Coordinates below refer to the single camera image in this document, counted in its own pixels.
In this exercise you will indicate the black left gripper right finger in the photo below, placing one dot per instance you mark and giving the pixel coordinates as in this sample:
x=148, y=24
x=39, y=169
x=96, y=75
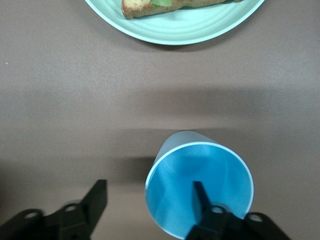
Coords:
x=215, y=225

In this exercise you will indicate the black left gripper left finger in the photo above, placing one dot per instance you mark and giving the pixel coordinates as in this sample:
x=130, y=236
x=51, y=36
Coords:
x=75, y=220

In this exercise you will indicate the light blue plastic cup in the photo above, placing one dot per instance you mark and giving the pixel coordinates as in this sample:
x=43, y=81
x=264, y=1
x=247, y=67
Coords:
x=175, y=190

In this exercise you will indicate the mint green plate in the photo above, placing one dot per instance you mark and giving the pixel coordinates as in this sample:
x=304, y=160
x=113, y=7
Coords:
x=180, y=30

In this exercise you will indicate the toasted sandwich with lettuce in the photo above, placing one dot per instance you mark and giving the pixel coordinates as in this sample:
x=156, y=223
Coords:
x=140, y=8

